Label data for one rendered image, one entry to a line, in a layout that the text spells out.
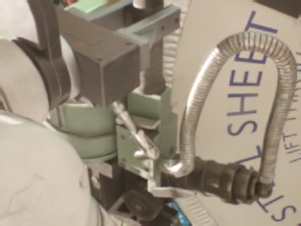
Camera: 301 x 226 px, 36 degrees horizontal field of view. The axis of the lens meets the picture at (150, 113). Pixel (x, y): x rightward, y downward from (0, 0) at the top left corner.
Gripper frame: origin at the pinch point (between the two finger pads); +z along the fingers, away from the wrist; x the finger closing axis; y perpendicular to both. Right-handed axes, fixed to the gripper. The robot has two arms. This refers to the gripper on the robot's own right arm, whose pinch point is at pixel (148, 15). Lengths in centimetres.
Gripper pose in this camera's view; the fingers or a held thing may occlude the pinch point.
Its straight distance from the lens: 53.2
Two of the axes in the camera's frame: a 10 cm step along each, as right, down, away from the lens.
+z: 6.7, -4.6, 5.8
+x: 7.4, 4.1, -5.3
